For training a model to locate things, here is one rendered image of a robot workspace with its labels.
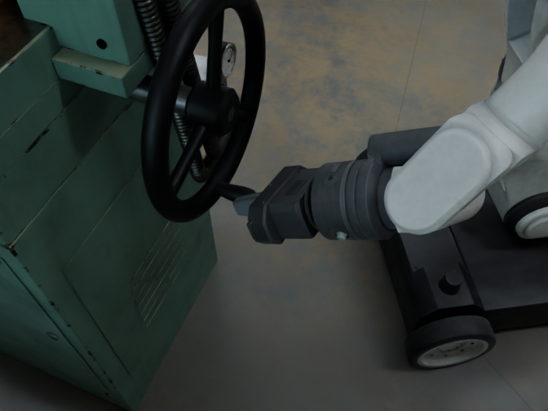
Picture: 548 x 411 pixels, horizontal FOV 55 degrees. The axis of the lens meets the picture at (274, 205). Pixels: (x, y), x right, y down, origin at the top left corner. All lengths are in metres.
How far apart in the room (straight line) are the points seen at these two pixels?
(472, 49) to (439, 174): 1.75
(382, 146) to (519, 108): 0.14
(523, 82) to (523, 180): 0.72
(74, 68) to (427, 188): 0.41
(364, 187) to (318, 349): 0.85
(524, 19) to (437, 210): 0.59
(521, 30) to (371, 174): 0.56
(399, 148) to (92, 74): 0.35
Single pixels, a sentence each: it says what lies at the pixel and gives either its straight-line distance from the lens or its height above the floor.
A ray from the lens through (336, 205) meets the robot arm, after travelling 0.55.
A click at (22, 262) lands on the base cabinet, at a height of 0.67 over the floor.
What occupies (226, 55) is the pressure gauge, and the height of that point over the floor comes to 0.68.
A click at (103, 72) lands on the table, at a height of 0.87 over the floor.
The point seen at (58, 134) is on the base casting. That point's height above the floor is 0.78.
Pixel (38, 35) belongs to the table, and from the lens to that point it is 0.66.
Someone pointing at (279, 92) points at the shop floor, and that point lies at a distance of 1.90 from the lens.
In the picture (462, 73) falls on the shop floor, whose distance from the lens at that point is 2.09.
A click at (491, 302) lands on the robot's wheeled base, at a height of 0.17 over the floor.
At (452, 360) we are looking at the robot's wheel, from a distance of 1.37.
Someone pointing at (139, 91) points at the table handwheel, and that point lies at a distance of 0.68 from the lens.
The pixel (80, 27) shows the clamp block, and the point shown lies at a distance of 0.64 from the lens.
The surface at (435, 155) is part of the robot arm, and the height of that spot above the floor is 0.90.
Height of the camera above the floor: 1.25
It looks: 53 degrees down
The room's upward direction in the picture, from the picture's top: straight up
